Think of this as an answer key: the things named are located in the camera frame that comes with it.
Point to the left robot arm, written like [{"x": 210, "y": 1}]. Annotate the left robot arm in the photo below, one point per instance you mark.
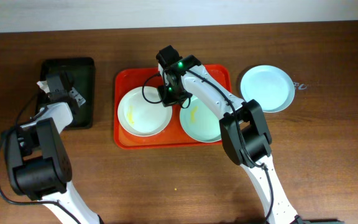
[{"x": 36, "y": 160}]

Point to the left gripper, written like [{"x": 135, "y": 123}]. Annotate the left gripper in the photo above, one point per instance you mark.
[{"x": 60, "y": 93}]

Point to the light blue plate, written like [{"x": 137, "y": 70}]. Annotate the light blue plate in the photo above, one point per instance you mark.
[
  {"x": 199, "y": 122},
  {"x": 270, "y": 86}
]

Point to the black plastic tray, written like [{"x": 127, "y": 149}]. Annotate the black plastic tray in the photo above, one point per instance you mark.
[{"x": 81, "y": 72}]

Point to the white plate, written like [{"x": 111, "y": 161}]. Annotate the white plate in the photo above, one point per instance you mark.
[{"x": 141, "y": 118}]

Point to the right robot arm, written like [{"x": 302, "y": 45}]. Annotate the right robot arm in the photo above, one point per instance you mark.
[{"x": 244, "y": 131}]

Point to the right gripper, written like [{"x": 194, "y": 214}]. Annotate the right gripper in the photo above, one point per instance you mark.
[{"x": 166, "y": 101}]

